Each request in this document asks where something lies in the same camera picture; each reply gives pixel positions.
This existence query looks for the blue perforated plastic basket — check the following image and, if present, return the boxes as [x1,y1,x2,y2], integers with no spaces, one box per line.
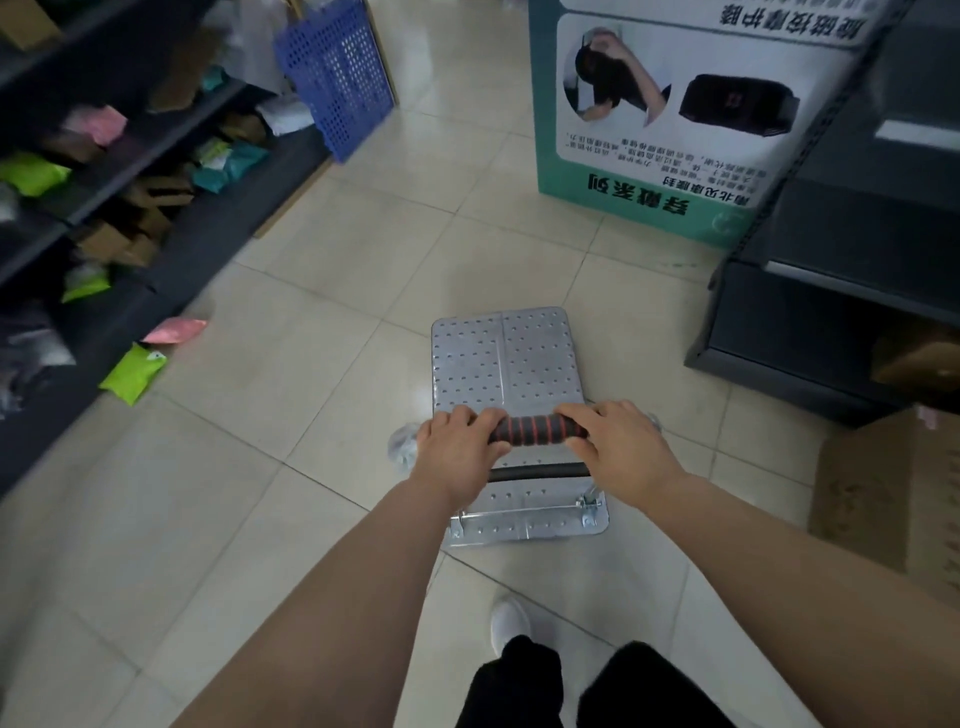
[273,0,397,165]

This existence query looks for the small brown cardboard box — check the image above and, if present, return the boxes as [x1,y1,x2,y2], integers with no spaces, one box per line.
[123,174,196,219]
[75,213,172,270]

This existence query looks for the green and white printed box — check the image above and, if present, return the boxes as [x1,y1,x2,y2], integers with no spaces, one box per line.
[527,0,894,251]

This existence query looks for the pink packet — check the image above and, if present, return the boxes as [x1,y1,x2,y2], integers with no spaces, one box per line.
[141,316,210,347]
[63,104,129,148]

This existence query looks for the teal packet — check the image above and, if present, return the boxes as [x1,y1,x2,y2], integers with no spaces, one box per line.
[191,138,272,195]

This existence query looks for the silver platform hand cart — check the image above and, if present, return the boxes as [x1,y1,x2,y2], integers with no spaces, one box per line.
[387,306,666,549]

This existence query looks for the black shelving unit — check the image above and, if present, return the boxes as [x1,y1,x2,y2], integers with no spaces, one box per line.
[684,0,960,430]

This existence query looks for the white plastic bag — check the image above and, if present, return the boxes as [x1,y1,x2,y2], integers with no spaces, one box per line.
[201,0,292,93]

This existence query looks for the white packet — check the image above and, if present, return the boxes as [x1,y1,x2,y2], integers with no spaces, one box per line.
[254,96,317,138]

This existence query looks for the large brown cardboard box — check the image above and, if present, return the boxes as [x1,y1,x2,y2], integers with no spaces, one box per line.
[807,405,960,610]

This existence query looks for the brown cardboard carton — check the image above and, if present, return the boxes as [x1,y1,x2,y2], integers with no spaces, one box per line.
[0,0,63,51]
[145,28,228,115]

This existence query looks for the small lime green packet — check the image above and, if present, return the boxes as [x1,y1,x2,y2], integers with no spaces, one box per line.
[60,265,114,304]

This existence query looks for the white shoe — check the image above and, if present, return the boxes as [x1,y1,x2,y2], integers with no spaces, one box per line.
[489,594,533,656]

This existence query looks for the person's left forearm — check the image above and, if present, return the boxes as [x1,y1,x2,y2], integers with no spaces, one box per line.
[171,477,460,728]

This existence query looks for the person's right hand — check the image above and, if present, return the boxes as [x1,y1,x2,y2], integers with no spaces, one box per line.
[554,399,688,513]

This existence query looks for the grey plastic bag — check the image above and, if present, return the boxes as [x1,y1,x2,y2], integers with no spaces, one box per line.
[0,313,78,415]

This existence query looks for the person's right forearm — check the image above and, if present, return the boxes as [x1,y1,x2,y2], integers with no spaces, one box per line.
[637,471,960,728]

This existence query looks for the person's left hand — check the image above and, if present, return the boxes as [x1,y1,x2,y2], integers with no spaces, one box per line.
[410,405,513,501]

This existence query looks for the dark metal shelving unit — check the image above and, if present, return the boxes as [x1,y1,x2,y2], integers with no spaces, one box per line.
[0,0,336,501]

